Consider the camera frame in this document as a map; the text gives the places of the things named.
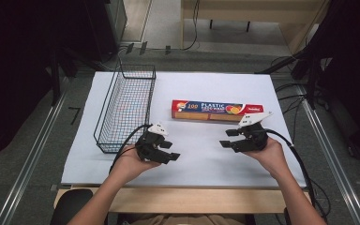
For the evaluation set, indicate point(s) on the person's left hand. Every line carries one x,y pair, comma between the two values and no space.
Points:
131,165

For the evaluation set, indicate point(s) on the white table sheet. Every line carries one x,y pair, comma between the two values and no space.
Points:
200,168

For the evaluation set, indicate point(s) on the dark cabinet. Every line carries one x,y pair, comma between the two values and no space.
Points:
115,22

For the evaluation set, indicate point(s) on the black chair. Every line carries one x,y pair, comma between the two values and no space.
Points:
70,201

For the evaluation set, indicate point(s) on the wooden bench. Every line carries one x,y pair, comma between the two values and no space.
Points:
250,11

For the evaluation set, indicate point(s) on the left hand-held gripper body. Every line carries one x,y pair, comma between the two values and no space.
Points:
150,142

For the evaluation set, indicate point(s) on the metal floor rail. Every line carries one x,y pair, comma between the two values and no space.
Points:
28,175
340,175

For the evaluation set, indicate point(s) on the person's right hand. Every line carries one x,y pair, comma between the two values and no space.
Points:
273,159

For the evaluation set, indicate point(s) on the person's beige trousers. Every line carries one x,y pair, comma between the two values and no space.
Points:
181,219

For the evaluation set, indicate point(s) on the wooden table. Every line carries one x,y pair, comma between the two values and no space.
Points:
193,200

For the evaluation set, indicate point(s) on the plastic wrap box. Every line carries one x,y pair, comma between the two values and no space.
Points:
212,108

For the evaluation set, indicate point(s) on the black curtain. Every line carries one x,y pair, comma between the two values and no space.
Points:
18,62
350,62

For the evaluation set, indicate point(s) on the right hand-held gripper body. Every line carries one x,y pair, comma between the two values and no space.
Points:
254,137

